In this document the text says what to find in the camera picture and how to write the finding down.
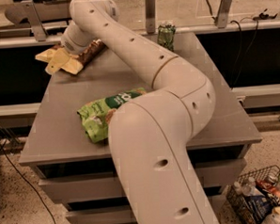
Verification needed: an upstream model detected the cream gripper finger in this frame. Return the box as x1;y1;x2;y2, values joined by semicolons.
45;61;63;75
61;59;82;74

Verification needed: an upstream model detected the brown sea salt chip bag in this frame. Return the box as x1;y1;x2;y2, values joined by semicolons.
36;39;105;69

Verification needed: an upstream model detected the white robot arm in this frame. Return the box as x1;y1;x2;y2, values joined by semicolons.
47;0;219;224

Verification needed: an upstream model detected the green rice chip bag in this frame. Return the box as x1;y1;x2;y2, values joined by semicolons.
77;88;147;144

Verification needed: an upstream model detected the blue snack bag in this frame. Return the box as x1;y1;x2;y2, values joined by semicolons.
244;195;272;224

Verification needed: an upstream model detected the green soda can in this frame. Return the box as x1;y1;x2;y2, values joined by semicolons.
157;22;176;51

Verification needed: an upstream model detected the grey drawer cabinet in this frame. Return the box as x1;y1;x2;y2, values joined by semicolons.
20;33;261;214

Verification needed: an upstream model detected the top grey drawer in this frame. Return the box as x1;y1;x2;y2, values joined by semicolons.
39;158;246;204

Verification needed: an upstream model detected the grey drawer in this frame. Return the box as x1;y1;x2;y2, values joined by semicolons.
39;158;246;204
64;193;227;224

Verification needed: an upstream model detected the middle grey drawer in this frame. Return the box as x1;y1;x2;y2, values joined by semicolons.
64;193;227;224

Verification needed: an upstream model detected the clear plastic water bottle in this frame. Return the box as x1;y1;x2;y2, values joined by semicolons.
233;177;262;197

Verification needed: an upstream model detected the red snack package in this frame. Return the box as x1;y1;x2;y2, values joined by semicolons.
256;179;280;198

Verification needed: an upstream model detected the left metal bracket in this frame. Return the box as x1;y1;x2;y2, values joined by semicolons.
21;0;47;42

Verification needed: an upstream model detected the metal bracket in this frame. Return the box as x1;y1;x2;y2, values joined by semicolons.
21;0;47;42
145;0;156;33
214;0;232;28

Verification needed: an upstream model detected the black floor cable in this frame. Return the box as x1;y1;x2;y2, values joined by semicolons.
0;117;59;224

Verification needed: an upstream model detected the middle metal bracket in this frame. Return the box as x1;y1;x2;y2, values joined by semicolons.
145;0;156;33

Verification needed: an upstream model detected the black cable on rail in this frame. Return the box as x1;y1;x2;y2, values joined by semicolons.
203;0;275;89

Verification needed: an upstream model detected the right metal bracket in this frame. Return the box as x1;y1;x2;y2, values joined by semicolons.
214;0;232;28

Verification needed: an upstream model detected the wire basket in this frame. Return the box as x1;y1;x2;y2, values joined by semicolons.
227;165;280;224

